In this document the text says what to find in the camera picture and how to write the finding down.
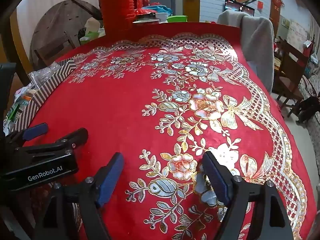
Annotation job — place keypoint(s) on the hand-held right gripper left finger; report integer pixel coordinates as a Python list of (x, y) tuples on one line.
[(110, 182)]

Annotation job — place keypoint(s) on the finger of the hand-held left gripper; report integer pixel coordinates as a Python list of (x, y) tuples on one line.
[(75, 135), (37, 130)]

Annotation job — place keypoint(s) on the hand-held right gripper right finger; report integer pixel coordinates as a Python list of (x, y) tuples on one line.
[(216, 180)]

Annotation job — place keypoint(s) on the striped cardboard box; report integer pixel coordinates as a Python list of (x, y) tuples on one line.
[(50, 85)]

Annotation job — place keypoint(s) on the clear plastic bag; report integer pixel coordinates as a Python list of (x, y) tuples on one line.
[(42, 76)]

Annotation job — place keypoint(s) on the red floral tablecloth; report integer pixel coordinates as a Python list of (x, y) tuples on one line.
[(125, 110)]

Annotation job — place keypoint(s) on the dark wooden chair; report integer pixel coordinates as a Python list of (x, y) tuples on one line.
[(62, 40)]

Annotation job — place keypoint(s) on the green tissue packet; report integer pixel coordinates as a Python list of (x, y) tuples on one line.
[(92, 26)]

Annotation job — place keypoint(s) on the round wooden tabletop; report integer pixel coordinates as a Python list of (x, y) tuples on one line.
[(55, 20)]

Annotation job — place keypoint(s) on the orange ribbed thermos jug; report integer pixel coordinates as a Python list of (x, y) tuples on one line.
[(115, 5)]

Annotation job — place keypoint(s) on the brown wooden armchair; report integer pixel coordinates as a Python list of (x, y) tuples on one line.
[(290, 55)]

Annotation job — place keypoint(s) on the green plastic basin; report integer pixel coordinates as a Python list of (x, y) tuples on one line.
[(176, 18)]

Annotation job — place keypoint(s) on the wall television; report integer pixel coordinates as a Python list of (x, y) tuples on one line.
[(235, 6)]

